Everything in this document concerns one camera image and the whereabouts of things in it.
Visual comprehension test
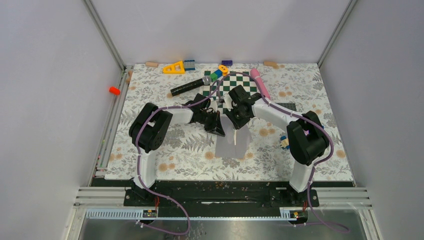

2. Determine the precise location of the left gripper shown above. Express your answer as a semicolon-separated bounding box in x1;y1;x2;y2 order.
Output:
198;110;225;137

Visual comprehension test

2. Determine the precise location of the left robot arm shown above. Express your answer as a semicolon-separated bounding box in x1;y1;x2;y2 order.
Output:
128;93;226;206

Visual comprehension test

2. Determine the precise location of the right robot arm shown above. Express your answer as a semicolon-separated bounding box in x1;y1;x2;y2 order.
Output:
223;85;333;206

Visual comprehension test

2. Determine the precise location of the floral table cloth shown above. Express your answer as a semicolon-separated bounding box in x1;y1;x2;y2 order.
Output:
105;63;354;181

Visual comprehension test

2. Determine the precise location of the green white chessboard mat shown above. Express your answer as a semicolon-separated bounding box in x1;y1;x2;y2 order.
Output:
199;70;258;115

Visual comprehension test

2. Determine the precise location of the beige toy car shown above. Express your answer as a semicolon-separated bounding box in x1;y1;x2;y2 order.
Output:
280;135;290;150

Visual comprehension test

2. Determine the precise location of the black toy microphone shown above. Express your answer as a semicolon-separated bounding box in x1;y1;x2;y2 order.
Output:
170;75;212;97

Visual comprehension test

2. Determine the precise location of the grey lego baseplate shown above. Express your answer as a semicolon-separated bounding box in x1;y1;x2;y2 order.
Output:
277;102;297;112

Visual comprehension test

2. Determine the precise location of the purple lego brick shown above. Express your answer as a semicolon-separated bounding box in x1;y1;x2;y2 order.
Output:
221;60;233;66

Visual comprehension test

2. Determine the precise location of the wooden cylinder block right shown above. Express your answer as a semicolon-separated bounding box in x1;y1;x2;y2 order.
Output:
263;61;279;69

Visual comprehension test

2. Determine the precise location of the wooden cylinder block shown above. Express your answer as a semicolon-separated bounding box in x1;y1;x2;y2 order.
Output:
263;61;279;69
145;61;159;68

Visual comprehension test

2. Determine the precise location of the blue lego brick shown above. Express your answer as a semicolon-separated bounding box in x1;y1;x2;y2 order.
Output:
183;59;196;71

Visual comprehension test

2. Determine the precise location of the yellow triangle toy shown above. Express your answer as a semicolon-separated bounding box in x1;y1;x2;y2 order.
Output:
162;60;185;75

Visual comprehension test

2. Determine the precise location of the wooden cylinder block left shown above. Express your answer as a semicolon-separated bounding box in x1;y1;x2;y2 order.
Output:
145;61;159;68

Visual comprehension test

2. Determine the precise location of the orange cap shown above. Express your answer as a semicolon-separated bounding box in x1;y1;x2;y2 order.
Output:
108;86;121;96

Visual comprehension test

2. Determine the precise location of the colourful block chain toy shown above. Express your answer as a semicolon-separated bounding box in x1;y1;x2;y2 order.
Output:
209;65;229;82

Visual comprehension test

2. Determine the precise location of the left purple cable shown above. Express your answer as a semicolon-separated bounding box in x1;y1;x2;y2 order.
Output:
135;85;220;235

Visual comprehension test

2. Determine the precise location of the purple cable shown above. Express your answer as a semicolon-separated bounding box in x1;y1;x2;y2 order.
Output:
215;72;351;235
135;85;220;235

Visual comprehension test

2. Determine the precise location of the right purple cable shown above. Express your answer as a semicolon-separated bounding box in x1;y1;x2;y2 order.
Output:
215;72;351;235

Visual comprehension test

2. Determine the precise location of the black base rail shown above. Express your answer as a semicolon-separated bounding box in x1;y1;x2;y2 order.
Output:
91;178;355;220

